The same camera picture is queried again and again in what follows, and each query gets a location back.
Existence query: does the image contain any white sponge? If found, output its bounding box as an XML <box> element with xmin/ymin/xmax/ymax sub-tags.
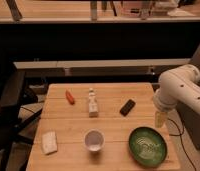
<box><xmin>42</xmin><ymin>131</ymin><xmax>58</xmax><ymax>155</ymax></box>

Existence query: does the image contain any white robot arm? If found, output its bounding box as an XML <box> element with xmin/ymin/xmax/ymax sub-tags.
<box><xmin>152</xmin><ymin>64</ymin><xmax>200</xmax><ymax>128</ymax></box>

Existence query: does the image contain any green ceramic bowl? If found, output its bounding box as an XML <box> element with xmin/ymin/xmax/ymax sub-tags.
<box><xmin>128</xmin><ymin>127</ymin><xmax>168</xmax><ymax>168</ymax></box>

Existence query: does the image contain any black rectangular remote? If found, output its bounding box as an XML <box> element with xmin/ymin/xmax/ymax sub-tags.
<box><xmin>120</xmin><ymin>99</ymin><xmax>135</xmax><ymax>116</ymax></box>

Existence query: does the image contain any white plastic bottle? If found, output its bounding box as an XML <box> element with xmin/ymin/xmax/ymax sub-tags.
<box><xmin>88</xmin><ymin>88</ymin><xmax>98</xmax><ymax>117</ymax></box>

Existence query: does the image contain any white paper cup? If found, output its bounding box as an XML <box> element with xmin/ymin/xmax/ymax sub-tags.
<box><xmin>84</xmin><ymin>130</ymin><xmax>105</xmax><ymax>153</ymax></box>

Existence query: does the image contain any long wooden bench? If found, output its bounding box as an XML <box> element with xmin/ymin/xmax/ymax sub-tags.
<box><xmin>15</xmin><ymin>58</ymin><xmax>189</xmax><ymax>77</ymax></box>

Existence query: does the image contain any orange carrot toy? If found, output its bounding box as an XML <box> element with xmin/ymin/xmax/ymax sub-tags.
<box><xmin>65</xmin><ymin>90</ymin><xmax>75</xmax><ymax>105</ymax></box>

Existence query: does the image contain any dark chair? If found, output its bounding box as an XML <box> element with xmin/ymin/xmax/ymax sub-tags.
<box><xmin>0</xmin><ymin>63</ymin><xmax>42</xmax><ymax>171</ymax></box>

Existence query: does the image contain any black cable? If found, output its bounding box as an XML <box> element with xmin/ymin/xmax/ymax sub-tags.
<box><xmin>166</xmin><ymin>117</ymin><xmax>197</xmax><ymax>171</ymax></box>

